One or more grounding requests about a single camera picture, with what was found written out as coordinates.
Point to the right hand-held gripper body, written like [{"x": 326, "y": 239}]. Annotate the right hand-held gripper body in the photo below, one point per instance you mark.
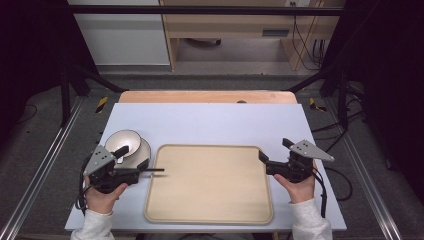
[{"x": 296, "y": 166}]

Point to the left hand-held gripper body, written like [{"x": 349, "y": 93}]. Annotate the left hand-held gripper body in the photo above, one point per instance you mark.
[{"x": 100, "y": 160}]

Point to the thin black stick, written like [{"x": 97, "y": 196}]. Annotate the thin black stick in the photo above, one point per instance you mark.
[{"x": 156, "y": 170}]

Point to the person's right hand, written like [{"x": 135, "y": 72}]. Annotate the person's right hand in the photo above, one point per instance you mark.
[{"x": 301, "y": 191}]

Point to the person's left hand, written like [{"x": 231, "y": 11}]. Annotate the person's left hand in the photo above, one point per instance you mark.
[{"x": 101, "y": 201}]

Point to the white bowl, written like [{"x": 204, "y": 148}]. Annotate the white bowl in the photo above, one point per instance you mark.
[{"x": 123, "y": 141}]

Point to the yellow black floor tape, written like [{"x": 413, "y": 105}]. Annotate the yellow black floor tape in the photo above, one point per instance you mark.
[
  {"x": 315, "y": 105},
  {"x": 102, "y": 104}
]

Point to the beige tray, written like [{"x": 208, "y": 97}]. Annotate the beige tray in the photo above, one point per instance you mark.
[{"x": 210, "y": 183}]

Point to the black metal stand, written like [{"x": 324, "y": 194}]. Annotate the black metal stand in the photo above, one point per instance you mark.
[
  {"x": 65, "y": 96},
  {"x": 341, "y": 96}
]

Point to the white cabinet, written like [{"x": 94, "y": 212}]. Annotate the white cabinet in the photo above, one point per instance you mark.
[{"x": 123, "y": 36}]

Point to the black curtain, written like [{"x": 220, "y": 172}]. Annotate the black curtain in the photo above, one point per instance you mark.
[
  {"x": 390, "y": 83},
  {"x": 30, "y": 53}
]

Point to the wooden desk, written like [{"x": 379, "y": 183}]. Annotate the wooden desk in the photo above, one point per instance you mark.
[{"x": 230, "y": 28}]

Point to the aluminium floor rail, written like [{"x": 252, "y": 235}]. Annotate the aluminium floor rail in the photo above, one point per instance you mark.
[
  {"x": 370, "y": 180},
  {"x": 36, "y": 173}
]

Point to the black metal frame bar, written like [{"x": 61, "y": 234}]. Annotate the black metal frame bar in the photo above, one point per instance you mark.
[{"x": 200, "y": 10}]

